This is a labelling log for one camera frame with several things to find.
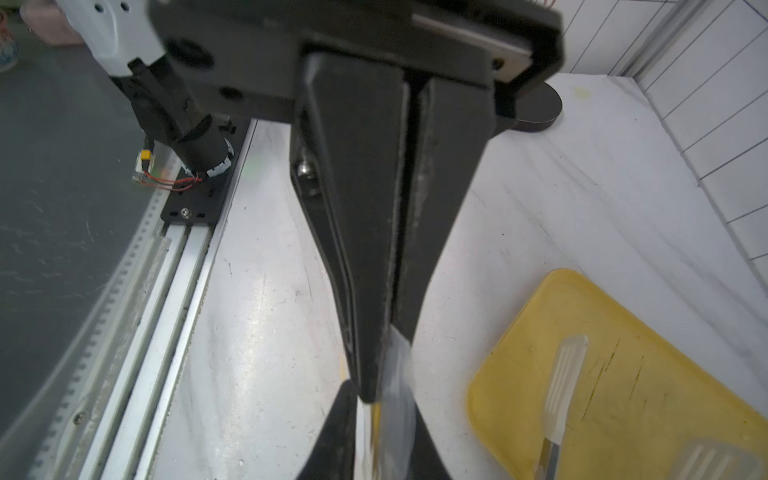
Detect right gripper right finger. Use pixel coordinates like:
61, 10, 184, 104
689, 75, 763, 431
407, 408, 451, 480

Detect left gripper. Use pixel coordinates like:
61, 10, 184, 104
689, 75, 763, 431
146, 1, 564, 403

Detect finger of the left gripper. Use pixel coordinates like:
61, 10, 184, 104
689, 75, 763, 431
392, 78, 495, 341

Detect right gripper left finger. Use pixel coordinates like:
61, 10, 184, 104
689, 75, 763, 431
296, 380, 358, 480

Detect clear resealable zip bag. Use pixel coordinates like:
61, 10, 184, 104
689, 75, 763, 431
353, 326, 417, 479

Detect white slotted kitchen tongs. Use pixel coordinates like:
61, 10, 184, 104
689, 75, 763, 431
533, 335, 767, 479

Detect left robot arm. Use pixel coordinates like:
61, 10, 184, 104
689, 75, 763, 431
60, 1, 564, 403

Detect dark oval rack base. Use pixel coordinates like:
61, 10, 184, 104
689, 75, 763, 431
511, 82, 563, 133

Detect yellow plastic tray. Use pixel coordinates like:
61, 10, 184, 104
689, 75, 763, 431
466, 269, 767, 479

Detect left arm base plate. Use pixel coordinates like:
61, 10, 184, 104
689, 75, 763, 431
161, 119, 252, 227

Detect aluminium mounting rail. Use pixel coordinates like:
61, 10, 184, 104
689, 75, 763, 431
23, 119, 259, 480

